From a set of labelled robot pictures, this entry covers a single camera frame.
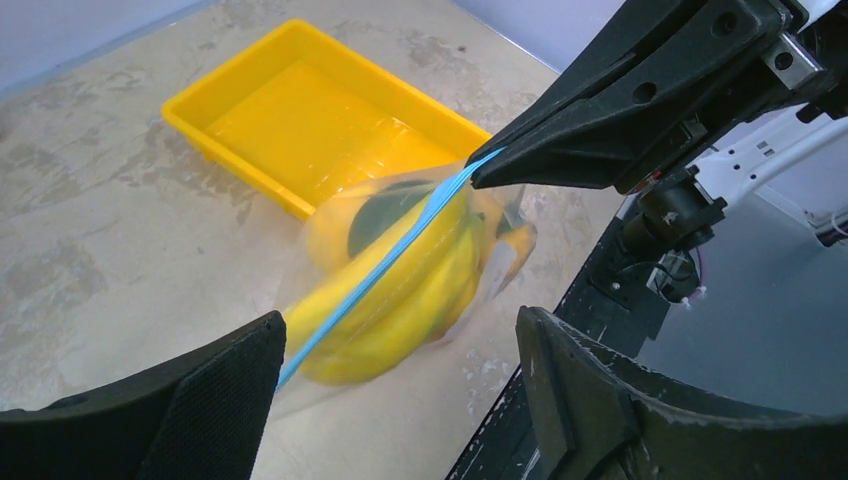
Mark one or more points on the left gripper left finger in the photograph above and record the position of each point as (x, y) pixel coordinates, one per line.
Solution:
(200, 415)

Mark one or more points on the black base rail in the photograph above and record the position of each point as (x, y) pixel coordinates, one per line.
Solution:
(596, 331)

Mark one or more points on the clear zip top bag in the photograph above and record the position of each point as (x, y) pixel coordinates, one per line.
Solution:
(508, 239)

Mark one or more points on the yellow banana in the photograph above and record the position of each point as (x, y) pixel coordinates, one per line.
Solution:
(370, 314)

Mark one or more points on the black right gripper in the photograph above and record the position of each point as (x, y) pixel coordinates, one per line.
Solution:
(659, 90)

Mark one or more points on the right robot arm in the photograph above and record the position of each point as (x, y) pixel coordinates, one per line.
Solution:
(690, 105)

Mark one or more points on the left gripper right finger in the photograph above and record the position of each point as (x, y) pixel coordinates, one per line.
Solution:
(690, 433)

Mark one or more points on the yellow plastic tray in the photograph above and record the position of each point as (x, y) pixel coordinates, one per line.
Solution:
(299, 116)

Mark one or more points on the green avocado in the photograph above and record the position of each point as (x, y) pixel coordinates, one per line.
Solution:
(382, 210)

